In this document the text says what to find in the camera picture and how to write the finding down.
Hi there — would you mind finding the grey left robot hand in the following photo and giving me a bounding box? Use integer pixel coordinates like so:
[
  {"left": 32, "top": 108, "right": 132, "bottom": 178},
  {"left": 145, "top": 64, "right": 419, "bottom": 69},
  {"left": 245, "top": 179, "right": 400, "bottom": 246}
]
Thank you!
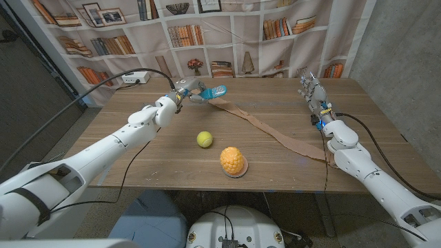
[{"left": 172, "top": 77, "right": 209, "bottom": 104}]

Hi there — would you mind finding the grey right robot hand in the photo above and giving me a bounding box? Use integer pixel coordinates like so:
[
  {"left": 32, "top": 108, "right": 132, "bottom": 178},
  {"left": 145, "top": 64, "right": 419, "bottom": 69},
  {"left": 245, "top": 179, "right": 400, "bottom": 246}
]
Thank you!
[{"left": 298, "top": 71, "right": 335, "bottom": 127}]

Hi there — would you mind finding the blue plastic brush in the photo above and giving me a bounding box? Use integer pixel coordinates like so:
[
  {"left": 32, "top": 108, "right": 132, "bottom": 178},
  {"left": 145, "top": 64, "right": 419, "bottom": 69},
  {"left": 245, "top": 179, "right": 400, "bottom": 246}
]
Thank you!
[{"left": 198, "top": 85, "right": 228, "bottom": 101}]

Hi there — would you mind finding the beige nylon stocking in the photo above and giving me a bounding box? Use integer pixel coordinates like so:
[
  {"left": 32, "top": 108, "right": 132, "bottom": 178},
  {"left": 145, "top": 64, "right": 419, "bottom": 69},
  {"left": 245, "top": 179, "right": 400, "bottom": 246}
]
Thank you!
[{"left": 191, "top": 88, "right": 337, "bottom": 168}]

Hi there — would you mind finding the yellow tennis ball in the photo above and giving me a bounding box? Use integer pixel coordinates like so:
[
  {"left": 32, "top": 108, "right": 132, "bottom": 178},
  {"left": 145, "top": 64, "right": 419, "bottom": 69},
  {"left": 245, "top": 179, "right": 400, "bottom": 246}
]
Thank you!
[{"left": 196, "top": 131, "right": 214, "bottom": 149}]

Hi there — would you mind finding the yellow toy pineapple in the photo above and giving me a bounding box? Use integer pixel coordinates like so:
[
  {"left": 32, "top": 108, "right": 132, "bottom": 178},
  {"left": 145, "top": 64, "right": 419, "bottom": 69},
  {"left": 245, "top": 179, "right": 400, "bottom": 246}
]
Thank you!
[{"left": 220, "top": 146, "right": 245, "bottom": 175}]

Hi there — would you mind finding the white power strip box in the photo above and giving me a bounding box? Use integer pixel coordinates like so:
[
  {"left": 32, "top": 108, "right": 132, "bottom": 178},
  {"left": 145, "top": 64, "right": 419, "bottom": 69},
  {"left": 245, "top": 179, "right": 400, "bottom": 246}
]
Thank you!
[{"left": 121, "top": 71, "right": 151, "bottom": 85}]

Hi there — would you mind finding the printed bookshelf backdrop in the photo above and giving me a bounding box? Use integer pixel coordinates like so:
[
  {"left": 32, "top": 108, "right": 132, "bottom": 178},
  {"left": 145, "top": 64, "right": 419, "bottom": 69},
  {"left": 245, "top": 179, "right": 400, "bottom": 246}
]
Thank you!
[{"left": 29, "top": 0, "right": 376, "bottom": 106}]

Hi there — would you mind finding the grey table leg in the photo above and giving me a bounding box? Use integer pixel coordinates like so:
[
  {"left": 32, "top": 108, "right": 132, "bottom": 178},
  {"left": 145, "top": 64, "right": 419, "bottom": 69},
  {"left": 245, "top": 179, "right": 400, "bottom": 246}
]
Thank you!
[{"left": 313, "top": 192, "right": 336, "bottom": 238}]

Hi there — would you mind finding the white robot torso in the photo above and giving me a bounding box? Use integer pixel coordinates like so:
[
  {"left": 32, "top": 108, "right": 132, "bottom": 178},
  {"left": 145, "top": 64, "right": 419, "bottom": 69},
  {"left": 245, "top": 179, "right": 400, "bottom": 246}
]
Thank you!
[{"left": 185, "top": 205, "right": 286, "bottom": 248}]

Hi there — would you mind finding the black floor adapter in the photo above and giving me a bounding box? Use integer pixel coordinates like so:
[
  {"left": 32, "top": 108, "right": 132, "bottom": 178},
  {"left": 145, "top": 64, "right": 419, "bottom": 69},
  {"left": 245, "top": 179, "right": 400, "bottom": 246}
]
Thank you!
[{"left": 280, "top": 229, "right": 314, "bottom": 248}]

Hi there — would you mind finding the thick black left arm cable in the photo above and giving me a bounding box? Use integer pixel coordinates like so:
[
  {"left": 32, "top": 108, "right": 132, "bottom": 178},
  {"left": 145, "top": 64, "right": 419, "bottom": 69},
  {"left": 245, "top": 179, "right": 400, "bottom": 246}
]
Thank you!
[{"left": 0, "top": 68, "right": 176, "bottom": 172}]

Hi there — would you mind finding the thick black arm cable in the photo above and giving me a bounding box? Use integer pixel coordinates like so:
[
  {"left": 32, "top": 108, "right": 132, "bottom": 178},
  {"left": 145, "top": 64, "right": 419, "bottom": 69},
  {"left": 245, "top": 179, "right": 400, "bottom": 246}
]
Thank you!
[
  {"left": 336, "top": 112, "right": 441, "bottom": 201},
  {"left": 0, "top": 68, "right": 176, "bottom": 172}
]

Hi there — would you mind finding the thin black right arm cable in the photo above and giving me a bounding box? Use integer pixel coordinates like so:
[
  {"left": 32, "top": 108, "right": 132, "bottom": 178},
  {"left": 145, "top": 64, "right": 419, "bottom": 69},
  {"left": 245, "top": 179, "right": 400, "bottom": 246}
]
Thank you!
[{"left": 318, "top": 129, "right": 330, "bottom": 197}]

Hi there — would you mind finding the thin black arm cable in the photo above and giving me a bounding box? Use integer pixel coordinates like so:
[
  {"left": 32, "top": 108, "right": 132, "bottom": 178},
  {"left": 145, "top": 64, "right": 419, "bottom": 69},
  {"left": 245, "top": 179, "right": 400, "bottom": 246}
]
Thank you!
[
  {"left": 48, "top": 127, "right": 161, "bottom": 214},
  {"left": 318, "top": 129, "right": 330, "bottom": 197}
]

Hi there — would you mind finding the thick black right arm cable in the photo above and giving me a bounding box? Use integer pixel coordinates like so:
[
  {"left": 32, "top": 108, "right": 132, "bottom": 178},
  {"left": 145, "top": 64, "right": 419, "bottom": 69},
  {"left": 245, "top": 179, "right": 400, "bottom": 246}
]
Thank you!
[{"left": 336, "top": 112, "right": 441, "bottom": 201}]

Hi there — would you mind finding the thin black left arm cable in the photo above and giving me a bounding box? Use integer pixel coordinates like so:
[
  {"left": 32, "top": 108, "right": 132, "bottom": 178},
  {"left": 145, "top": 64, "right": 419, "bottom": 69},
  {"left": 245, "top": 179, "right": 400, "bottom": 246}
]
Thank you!
[{"left": 48, "top": 127, "right": 161, "bottom": 214}]

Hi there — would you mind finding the black torso cable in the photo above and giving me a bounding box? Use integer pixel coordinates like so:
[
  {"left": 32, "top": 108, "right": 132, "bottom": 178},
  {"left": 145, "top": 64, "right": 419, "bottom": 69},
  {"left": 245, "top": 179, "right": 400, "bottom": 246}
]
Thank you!
[{"left": 206, "top": 205, "right": 236, "bottom": 242}]

